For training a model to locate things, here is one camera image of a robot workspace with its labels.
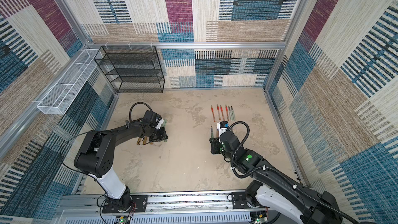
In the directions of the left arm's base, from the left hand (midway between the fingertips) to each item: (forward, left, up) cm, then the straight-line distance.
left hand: (167, 135), depth 94 cm
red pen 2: (+21, -32, -1) cm, 38 cm away
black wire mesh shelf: (+43, +27, +16) cm, 53 cm away
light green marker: (+16, -42, -1) cm, 45 cm away
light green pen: (+16, -40, 0) cm, 43 cm away
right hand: (-11, -25, +12) cm, 30 cm away
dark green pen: (-6, -25, +15) cm, 30 cm away
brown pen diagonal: (-12, -27, +23) cm, 38 cm away
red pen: (+19, -28, -2) cm, 34 cm away
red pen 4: (+18, -38, -2) cm, 42 cm away
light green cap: (+11, +3, -1) cm, 11 cm away
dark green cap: (-4, +1, 0) cm, 4 cm away
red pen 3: (+20, -35, -1) cm, 40 cm away
